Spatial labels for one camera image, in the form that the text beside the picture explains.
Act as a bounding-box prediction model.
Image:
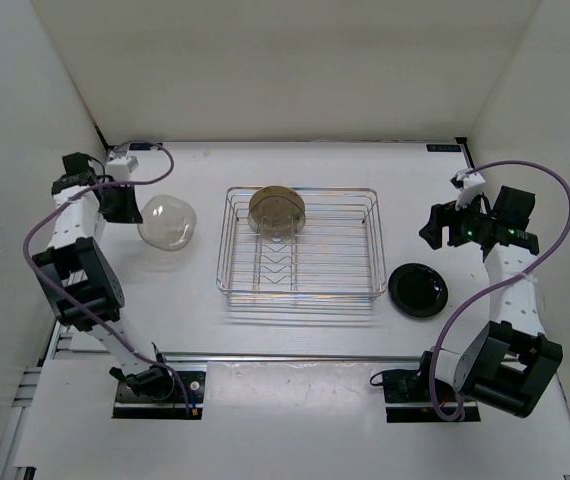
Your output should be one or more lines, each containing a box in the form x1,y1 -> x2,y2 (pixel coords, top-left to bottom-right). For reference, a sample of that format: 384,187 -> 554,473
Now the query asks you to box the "chrome wire dish rack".
216,186 -> 387,301

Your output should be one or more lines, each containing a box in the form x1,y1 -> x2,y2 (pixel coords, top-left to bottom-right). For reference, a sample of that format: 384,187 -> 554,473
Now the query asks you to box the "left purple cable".
22,141 -> 199,416

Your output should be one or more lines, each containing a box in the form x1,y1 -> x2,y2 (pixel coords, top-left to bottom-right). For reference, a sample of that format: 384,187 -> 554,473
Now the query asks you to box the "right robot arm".
370,187 -> 563,421

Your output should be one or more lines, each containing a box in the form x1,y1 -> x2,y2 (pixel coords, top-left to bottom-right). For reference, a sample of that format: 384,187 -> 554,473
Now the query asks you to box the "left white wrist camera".
105,155 -> 139,182

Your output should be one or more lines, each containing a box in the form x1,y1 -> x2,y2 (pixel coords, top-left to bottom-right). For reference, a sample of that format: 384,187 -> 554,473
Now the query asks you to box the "beige printed plate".
248,185 -> 306,218

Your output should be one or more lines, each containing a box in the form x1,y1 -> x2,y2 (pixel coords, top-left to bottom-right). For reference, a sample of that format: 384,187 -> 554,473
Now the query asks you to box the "black round plate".
388,263 -> 449,320

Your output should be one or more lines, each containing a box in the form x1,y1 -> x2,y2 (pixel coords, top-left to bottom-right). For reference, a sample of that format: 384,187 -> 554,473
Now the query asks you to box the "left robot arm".
31,152 -> 175,402

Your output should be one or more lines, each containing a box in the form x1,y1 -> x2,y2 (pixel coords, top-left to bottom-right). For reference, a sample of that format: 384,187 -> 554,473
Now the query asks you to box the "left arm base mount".
109,367 -> 207,420

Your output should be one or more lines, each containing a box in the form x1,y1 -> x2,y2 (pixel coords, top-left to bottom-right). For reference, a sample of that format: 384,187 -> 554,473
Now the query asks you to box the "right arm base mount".
369,369 -> 481,424

